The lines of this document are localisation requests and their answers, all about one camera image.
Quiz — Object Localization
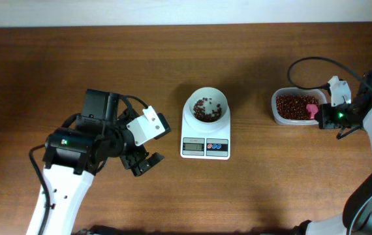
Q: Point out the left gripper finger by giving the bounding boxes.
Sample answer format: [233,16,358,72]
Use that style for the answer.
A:
[120,151,149,170]
[131,153,164,177]

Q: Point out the pink measuring scoop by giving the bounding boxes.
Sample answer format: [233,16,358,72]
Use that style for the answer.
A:
[306,104,319,120]

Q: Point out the clear plastic bean container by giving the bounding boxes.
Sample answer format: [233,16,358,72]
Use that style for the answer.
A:
[271,87,327,126]

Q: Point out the red beans in bowl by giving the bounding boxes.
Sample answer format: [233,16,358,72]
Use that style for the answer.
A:
[193,97,223,123]

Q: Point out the white round bowl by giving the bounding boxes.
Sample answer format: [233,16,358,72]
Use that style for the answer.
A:
[183,87,230,124]

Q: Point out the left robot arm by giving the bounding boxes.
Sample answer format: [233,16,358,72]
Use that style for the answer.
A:
[27,89,170,234]

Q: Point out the white digital kitchen scale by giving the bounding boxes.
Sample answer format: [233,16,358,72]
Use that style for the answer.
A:
[180,102,232,160]

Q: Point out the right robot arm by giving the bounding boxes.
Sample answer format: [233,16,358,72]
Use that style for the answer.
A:
[291,71,372,235]

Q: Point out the red beans in container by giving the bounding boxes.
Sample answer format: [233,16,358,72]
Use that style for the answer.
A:
[275,95,319,120]

